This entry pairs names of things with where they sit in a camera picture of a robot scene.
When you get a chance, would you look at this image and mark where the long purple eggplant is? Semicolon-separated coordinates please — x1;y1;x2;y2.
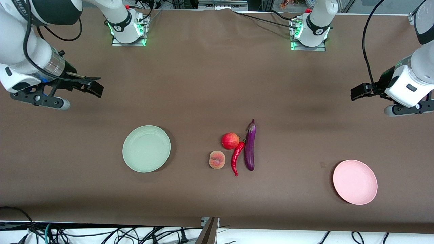
244;119;256;171

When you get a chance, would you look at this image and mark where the red pomegranate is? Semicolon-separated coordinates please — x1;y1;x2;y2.
221;132;240;150

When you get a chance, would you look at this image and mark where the pink yellow peach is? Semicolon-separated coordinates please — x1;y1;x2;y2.
209;151;226;169

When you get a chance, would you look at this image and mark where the red chili pepper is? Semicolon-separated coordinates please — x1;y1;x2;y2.
231;138;246;177

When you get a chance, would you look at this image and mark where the pale green round plate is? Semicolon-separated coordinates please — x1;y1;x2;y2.
122;125;171;173

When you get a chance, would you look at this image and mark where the pink round plate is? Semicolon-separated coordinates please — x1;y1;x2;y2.
333;160;378;205

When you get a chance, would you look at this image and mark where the brown table cover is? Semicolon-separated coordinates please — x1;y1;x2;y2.
0;6;434;234

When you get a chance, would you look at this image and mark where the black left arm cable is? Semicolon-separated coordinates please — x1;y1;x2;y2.
362;0;428;99

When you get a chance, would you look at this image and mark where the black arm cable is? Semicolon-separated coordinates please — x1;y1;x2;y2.
362;0;428;99
22;0;102;82

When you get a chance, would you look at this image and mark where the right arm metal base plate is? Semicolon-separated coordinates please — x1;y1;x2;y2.
111;15;150;47

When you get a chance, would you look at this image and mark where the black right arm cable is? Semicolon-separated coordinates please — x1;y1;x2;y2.
22;0;102;82

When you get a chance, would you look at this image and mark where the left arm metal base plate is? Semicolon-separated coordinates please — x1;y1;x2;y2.
290;19;327;52

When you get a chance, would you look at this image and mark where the short black base cable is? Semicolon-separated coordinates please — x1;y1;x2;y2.
270;9;296;22

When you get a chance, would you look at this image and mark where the long black base cable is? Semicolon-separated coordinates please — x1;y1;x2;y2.
234;11;299;30

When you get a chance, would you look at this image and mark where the black looped floor cable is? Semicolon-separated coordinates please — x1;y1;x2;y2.
0;206;36;244

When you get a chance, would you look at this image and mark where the black tangled cable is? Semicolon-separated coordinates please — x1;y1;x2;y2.
102;226;160;244

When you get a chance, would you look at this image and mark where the silver metal frame bar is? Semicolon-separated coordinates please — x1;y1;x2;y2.
198;0;249;11

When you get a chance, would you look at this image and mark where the dark metal post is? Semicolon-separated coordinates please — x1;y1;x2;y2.
195;217;220;244

